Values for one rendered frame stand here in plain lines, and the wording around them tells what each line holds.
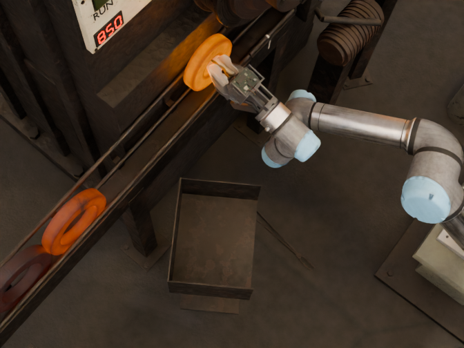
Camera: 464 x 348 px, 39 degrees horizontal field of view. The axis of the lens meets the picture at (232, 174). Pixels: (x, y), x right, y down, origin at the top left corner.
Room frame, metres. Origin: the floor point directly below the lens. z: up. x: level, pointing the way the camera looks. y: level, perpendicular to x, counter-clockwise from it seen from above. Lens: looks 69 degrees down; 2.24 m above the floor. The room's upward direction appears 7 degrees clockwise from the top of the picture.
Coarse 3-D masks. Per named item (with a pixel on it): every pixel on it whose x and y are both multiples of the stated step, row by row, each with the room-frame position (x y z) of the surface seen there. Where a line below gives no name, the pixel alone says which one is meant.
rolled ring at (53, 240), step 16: (80, 192) 0.47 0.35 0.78; (96, 192) 0.48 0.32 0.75; (64, 208) 0.42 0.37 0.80; (80, 208) 0.42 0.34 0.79; (96, 208) 0.46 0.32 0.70; (48, 224) 0.38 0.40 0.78; (64, 224) 0.38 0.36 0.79; (80, 224) 0.42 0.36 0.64; (48, 240) 0.35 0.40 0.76; (64, 240) 0.37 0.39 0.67
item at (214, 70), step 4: (208, 64) 0.83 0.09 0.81; (212, 64) 0.82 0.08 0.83; (216, 64) 0.81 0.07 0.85; (208, 68) 0.82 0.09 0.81; (212, 68) 0.82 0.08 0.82; (216, 68) 0.81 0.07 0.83; (220, 68) 0.80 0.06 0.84; (212, 72) 0.81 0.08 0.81; (216, 72) 0.81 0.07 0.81; (220, 72) 0.80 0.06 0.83; (216, 76) 0.80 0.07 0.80; (220, 76) 0.80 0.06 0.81; (224, 76) 0.81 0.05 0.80; (220, 80) 0.80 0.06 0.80; (224, 80) 0.79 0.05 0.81; (224, 84) 0.79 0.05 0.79
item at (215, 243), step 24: (192, 192) 0.55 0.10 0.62; (216, 192) 0.56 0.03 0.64; (240, 192) 0.56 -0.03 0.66; (192, 216) 0.49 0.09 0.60; (216, 216) 0.50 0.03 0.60; (240, 216) 0.51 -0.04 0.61; (192, 240) 0.43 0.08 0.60; (216, 240) 0.44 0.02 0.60; (240, 240) 0.45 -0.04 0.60; (192, 264) 0.37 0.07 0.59; (216, 264) 0.38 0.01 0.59; (240, 264) 0.39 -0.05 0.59; (168, 288) 0.29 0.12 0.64; (192, 288) 0.30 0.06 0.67; (216, 288) 0.30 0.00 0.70; (240, 288) 0.30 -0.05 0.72
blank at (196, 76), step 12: (216, 36) 0.89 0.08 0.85; (204, 48) 0.84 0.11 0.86; (216, 48) 0.86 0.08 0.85; (228, 48) 0.89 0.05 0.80; (192, 60) 0.82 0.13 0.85; (204, 60) 0.82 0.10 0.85; (192, 72) 0.79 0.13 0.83; (204, 72) 0.84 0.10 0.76; (192, 84) 0.78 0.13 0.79; (204, 84) 0.81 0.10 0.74
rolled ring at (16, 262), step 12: (24, 252) 0.31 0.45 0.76; (36, 252) 0.32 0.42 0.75; (48, 252) 0.33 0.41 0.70; (12, 264) 0.28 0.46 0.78; (24, 264) 0.28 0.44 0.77; (36, 264) 0.31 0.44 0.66; (48, 264) 0.31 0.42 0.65; (0, 276) 0.25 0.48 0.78; (12, 276) 0.25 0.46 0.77; (24, 276) 0.28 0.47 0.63; (36, 276) 0.28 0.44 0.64; (0, 288) 0.22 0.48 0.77; (12, 288) 0.25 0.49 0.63; (24, 288) 0.25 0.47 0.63; (0, 300) 0.20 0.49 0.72; (12, 300) 0.21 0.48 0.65; (0, 312) 0.18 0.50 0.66
